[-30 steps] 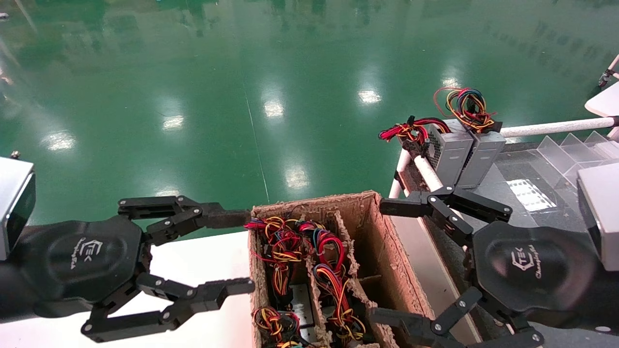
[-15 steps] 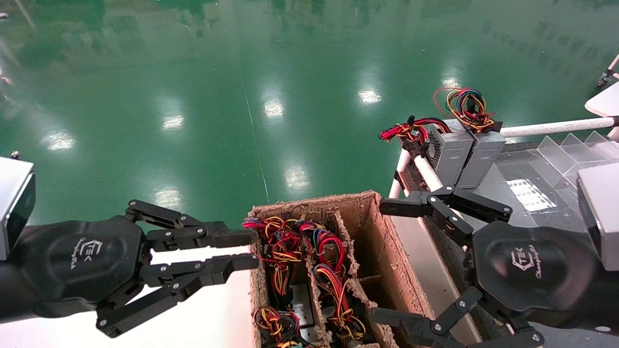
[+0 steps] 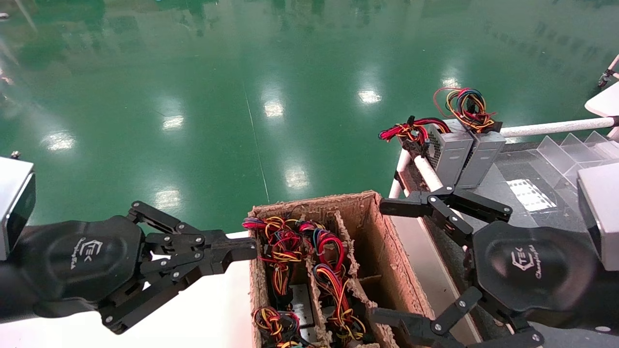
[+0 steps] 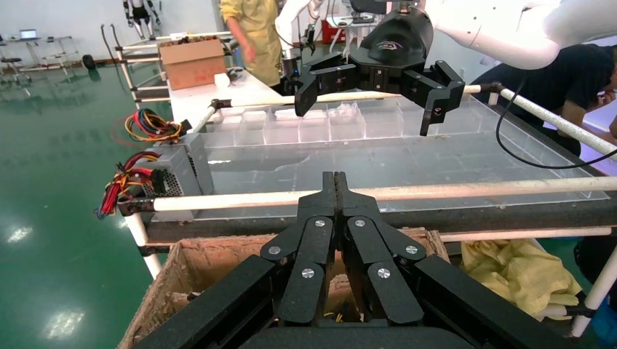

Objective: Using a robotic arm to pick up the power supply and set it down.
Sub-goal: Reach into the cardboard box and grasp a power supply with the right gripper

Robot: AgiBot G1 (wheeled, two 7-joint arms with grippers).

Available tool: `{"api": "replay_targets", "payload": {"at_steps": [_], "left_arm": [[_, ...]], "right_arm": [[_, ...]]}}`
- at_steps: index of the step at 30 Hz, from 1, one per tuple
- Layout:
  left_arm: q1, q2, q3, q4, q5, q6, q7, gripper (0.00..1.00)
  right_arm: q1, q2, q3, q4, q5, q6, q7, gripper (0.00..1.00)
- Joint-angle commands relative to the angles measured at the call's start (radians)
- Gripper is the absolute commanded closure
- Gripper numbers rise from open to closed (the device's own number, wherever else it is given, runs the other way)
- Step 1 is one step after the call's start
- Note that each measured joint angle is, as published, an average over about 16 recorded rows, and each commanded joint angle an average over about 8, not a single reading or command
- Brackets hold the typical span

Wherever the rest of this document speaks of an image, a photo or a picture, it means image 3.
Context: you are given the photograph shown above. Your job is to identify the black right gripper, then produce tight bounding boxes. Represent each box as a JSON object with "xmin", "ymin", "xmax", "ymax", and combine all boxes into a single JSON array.
[{"xmin": 366, "ymin": 185, "xmax": 608, "ymax": 348}]

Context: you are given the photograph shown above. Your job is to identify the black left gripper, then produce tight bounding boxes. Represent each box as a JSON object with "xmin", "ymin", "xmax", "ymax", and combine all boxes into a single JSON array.
[{"xmin": 10, "ymin": 201, "xmax": 258, "ymax": 335}]

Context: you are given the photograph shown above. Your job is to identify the colourful wire bundle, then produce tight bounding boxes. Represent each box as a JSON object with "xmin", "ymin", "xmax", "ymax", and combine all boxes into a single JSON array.
[{"xmin": 312, "ymin": 263, "xmax": 368, "ymax": 347}]

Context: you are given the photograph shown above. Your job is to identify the torn brown cardboard box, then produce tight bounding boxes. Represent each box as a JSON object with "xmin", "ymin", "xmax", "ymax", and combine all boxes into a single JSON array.
[{"xmin": 248, "ymin": 190, "xmax": 438, "ymax": 348}]

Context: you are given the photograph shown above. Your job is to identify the torn cardboard divider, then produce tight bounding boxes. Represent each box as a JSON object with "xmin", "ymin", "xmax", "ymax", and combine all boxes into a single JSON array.
[{"xmin": 333, "ymin": 209, "xmax": 399, "ymax": 348}]

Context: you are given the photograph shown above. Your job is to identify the white pipe leg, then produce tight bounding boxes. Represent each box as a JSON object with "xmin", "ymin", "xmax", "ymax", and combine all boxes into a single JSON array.
[{"xmin": 388, "ymin": 149, "xmax": 412, "ymax": 200}]

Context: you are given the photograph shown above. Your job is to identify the clear acrylic divider tray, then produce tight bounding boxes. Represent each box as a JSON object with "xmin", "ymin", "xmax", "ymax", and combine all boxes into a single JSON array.
[{"xmin": 493, "ymin": 130, "xmax": 619, "ymax": 216}]

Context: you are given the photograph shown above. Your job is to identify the white background table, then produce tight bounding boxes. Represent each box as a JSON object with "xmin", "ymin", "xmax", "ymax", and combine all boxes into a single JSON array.
[{"xmin": 584, "ymin": 81, "xmax": 619, "ymax": 119}]

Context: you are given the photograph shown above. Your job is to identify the white pipe rail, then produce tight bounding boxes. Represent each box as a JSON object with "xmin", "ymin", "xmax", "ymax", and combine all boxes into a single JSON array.
[
  {"xmin": 501, "ymin": 116, "xmax": 619, "ymax": 139},
  {"xmin": 413, "ymin": 154, "xmax": 444, "ymax": 192}
]

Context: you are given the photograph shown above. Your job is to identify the grey power supply, coloured wires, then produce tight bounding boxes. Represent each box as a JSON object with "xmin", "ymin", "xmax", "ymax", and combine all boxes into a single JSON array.
[
  {"xmin": 297, "ymin": 221, "xmax": 347, "ymax": 271},
  {"xmin": 433, "ymin": 87, "xmax": 507, "ymax": 190},
  {"xmin": 252, "ymin": 305, "xmax": 303, "ymax": 348},
  {"xmin": 242, "ymin": 216, "xmax": 308, "ymax": 296}
]

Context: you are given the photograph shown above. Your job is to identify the grey power supply, red-black wires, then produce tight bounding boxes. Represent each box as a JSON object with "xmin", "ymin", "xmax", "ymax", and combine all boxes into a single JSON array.
[{"xmin": 379, "ymin": 115, "xmax": 475, "ymax": 187}]

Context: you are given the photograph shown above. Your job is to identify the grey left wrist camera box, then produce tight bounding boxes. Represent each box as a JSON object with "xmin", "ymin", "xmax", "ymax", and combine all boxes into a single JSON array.
[{"xmin": 0, "ymin": 156, "xmax": 37, "ymax": 262}]

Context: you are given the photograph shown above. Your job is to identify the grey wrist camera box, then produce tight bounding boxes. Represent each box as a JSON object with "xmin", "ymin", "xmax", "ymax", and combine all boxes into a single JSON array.
[
  {"xmin": 0, "ymin": 156, "xmax": 37, "ymax": 262},
  {"xmin": 577, "ymin": 162, "xmax": 619, "ymax": 272}
]

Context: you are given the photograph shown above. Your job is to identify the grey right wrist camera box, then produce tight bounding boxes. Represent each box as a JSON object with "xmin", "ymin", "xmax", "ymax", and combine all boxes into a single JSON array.
[{"xmin": 577, "ymin": 162, "xmax": 619, "ymax": 272}]

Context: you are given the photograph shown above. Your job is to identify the white pipe frame rack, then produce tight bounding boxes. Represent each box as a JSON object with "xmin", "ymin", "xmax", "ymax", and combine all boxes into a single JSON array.
[{"xmin": 598, "ymin": 54, "xmax": 619, "ymax": 88}]

